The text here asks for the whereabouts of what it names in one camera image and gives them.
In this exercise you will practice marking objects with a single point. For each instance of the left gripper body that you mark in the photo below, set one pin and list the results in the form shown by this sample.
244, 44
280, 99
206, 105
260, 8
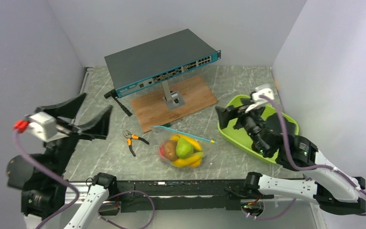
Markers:
64, 146

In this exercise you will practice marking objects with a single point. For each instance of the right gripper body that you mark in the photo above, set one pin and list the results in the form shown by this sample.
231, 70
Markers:
252, 121

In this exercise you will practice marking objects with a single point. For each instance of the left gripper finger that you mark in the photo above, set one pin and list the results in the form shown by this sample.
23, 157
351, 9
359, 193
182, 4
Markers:
96, 128
54, 112

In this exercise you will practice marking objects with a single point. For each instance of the yellow banana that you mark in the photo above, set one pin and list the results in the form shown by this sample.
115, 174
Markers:
190, 140
186, 162

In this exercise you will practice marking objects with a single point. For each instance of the green pear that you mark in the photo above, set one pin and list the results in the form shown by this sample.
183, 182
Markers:
184, 149

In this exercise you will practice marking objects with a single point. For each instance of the clear zip top bag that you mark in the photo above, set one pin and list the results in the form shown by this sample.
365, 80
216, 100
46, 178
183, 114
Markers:
163, 134

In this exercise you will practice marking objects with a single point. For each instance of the orange yellow mango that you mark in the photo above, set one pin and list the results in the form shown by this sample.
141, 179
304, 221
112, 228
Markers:
196, 163

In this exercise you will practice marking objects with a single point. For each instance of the brown kiwi fruit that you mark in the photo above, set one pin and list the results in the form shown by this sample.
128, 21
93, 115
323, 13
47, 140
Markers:
170, 150

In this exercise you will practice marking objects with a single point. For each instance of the red apple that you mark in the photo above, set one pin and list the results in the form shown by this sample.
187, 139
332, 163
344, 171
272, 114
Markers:
161, 153

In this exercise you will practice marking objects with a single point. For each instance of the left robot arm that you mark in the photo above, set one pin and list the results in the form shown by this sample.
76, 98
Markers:
44, 192

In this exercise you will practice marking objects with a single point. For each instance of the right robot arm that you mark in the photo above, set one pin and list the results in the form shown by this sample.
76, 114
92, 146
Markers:
325, 185

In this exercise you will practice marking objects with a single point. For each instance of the green plastic tray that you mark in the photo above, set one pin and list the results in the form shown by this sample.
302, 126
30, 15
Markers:
241, 140

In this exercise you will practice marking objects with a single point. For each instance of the wooden board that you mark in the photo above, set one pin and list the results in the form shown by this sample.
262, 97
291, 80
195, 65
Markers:
151, 110

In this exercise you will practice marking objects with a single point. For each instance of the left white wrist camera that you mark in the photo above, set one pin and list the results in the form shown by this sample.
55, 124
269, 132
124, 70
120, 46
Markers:
42, 130

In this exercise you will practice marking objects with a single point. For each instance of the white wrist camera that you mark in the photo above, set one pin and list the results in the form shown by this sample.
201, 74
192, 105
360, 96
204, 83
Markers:
262, 95
42, 130

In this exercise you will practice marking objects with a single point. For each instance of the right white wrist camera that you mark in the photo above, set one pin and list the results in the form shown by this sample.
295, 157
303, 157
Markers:
262, 95

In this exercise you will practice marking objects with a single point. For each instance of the grey metal stand bracket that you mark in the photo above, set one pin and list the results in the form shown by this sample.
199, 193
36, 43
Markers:
172, 99

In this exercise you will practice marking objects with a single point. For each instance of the green handled screwdriver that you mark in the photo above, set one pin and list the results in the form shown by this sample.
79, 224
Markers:
169, 124

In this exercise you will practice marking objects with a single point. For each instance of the grey teal network switch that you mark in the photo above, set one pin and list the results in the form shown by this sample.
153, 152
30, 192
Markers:
156, 61

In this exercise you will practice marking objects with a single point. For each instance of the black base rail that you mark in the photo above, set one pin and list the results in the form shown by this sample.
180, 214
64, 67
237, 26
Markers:
139, 195

